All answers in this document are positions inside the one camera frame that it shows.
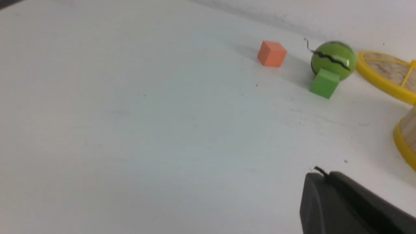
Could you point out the green toy watermelon ball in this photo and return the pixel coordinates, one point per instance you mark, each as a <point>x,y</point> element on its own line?
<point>334,56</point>

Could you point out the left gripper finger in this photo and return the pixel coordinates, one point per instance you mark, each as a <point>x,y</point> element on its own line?
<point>333,203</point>

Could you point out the bamboo steamer lid yellow rim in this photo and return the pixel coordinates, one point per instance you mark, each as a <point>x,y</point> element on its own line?
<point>390,74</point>

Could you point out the green foam cube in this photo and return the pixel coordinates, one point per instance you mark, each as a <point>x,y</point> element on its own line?
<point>325,83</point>

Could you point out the bamboo steamer tray yellow rim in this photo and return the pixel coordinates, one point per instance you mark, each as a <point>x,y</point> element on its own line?
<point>404,135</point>

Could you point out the orange foam cube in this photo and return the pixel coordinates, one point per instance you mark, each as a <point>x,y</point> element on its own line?
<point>271,54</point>

